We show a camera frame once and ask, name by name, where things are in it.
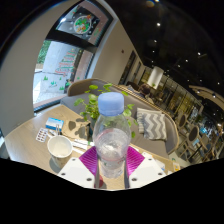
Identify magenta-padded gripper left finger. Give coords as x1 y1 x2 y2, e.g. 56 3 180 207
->
57 145 99 188

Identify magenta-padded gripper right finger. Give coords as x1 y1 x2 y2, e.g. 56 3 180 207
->
125 145 168 190

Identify clear blue-capped water bottle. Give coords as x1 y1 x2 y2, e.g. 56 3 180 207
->
92 92 132 179

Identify white mug with black lettering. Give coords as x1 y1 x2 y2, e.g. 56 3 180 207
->
46 134 74 169

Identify white green tube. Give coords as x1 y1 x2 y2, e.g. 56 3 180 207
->
71 139 91 150

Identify brown kraft paper sheet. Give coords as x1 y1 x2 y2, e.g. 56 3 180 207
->
60 117 92 141

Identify grey white chevron pillow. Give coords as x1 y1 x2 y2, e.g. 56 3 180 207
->
136 107 168 141

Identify blister pill pack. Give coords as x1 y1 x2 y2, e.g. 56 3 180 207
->
34 127 49 144

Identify small blue white box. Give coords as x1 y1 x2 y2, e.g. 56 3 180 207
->
44 117 65 132

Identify group of grey dining chairs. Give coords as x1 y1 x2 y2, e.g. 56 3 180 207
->
176 111 224 163

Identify green potted plant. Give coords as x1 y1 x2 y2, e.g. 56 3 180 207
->
73 83 138 139

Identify grey curved sofa bench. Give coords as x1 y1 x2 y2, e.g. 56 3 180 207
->
59 78 181 156

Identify person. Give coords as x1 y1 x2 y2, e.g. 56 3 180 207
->
137 83 155 105

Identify white round column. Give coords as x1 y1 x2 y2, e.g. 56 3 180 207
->
147 65 165 89

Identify group of ceiling spot lights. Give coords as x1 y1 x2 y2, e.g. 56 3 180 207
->
144 0 221 98

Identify food picture window poster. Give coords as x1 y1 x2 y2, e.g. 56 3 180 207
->
55 3 113 46

